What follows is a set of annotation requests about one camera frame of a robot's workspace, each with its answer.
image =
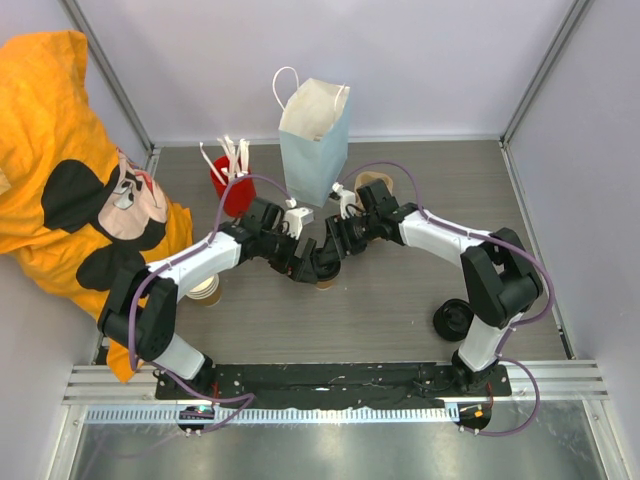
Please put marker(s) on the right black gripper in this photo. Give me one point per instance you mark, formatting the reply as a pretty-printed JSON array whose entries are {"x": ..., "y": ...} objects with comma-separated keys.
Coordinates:
[{"x": 349, "y": 246}]

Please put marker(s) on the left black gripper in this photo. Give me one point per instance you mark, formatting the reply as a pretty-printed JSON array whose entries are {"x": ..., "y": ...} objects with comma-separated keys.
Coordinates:
[{"x": 294, "y": 266}]

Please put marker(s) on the single black cup lid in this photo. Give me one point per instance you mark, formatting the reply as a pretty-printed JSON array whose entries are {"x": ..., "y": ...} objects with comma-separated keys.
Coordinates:
[{"x": 327, "y": 272}]

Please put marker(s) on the single brown paper cup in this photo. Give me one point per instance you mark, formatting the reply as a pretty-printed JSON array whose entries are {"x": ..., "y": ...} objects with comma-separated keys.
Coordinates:
[{"x": 324, "y": 284}]

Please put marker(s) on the light blue paper bag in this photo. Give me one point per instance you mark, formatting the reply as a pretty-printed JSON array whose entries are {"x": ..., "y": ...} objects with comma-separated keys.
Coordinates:
[{"x": 313, "y": 136}]

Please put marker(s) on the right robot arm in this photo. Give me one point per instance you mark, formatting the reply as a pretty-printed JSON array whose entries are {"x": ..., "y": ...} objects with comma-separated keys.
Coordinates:
[{"x": 501, "y": 282}]

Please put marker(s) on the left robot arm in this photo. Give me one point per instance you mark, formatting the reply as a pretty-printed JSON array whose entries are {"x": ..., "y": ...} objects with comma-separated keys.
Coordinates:
[{"x": 140, "y": 312}]

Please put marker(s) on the brown cup carrier stack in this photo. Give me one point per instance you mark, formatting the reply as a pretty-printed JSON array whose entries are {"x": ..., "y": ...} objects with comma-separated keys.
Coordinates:
[{"x": 370, "y": 185}]

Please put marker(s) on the paper cup stack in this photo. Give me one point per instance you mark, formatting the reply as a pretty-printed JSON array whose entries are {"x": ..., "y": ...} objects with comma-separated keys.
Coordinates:
[{"x": 208, "y": 293}]

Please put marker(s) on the red cup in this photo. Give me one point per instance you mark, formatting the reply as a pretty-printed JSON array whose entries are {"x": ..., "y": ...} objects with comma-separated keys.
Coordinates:
[{"x": 241, "y": 194}]

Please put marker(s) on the black lid stack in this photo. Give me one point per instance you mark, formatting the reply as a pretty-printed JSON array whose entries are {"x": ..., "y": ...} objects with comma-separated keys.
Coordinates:
[{"x": 452, "y": 320}]

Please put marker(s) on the orange cartoon cloth bag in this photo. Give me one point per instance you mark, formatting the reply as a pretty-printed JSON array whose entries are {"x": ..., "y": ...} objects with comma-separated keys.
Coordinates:
[{"x": 74, "y": 207}]

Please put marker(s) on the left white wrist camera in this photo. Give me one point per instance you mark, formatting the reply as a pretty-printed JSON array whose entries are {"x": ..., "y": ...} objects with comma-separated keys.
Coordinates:
[{"x": 296, "y": 218}]

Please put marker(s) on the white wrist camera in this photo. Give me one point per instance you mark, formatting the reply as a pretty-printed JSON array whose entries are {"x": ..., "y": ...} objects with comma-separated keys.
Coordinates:
[
  {"x": 296, "y": 218},
  {"x": 343, "y": 197}
]

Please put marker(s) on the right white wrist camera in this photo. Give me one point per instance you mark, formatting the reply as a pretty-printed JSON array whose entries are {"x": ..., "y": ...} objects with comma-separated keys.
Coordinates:
[{"x": 343, "y": 197}]

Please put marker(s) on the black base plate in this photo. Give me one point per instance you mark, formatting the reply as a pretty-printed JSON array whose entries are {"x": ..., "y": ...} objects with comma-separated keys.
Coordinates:
[{"x": 340, "y": 386}]

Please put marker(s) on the white slotted cable duct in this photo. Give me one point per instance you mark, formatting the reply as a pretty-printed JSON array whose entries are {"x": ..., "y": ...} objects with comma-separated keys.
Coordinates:
[{"x": 198, "y": 414}]

